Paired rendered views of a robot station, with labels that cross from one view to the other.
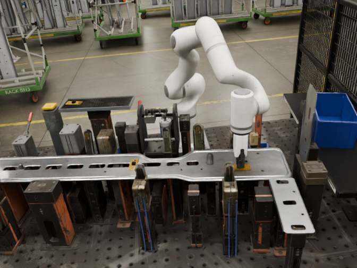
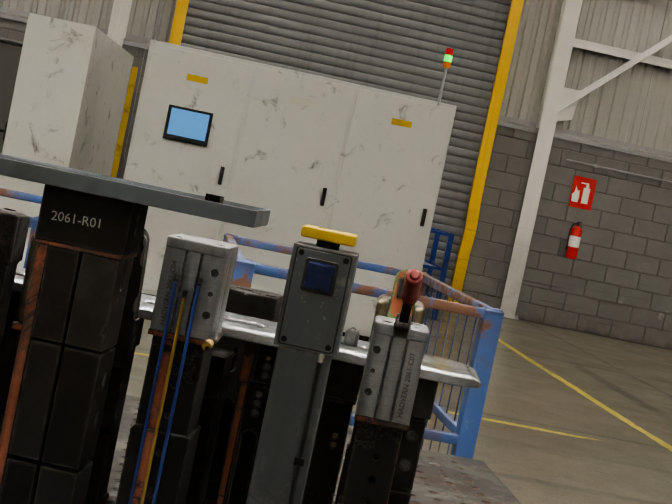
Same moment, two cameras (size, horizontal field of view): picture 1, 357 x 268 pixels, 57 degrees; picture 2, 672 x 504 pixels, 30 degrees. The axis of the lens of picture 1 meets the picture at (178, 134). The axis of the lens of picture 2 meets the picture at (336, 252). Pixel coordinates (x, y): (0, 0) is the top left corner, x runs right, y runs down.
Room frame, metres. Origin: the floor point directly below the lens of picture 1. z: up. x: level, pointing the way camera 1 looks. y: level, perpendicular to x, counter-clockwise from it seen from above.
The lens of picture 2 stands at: (2.97, 0.60, 1.21)
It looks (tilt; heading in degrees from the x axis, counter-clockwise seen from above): 3 degrees down; 177
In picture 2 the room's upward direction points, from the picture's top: 12 degrees clockwise
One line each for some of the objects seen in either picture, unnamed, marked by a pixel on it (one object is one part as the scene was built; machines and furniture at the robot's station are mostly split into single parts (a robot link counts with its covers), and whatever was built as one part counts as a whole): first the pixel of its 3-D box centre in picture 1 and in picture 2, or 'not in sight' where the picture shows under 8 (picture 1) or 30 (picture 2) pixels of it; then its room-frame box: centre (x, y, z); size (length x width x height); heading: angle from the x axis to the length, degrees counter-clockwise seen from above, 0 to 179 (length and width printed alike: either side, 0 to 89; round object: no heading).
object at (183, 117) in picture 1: (187, 153); not in sight; (1.41, -0.04, 0.91); 0.07 x 0.05 x 0.42; 174
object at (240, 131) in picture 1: (241, 126); not in sight; (1.12, -0.25, 1.20); 0.09 x 0.08 x 0.03; 174
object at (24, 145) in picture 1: (32, 168); (372, 465); (1.44, 0.78, 0.88); 0.11 x 0.10 x 0.36; 174
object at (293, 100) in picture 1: (326, 132); not in sight; (1.32, -0.70, 1.02); 0.90 x 0.22 x 0.03; 174
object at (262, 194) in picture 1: (261, 219); not in sight; (0.97, -0.31, 0.84); 0.11 x 0.10 x 0.28; 174
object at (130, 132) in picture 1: (137, 160); not in sight; (1.41, 0.22, 0.89); 0.13 x 0.11 x 0.38; 174
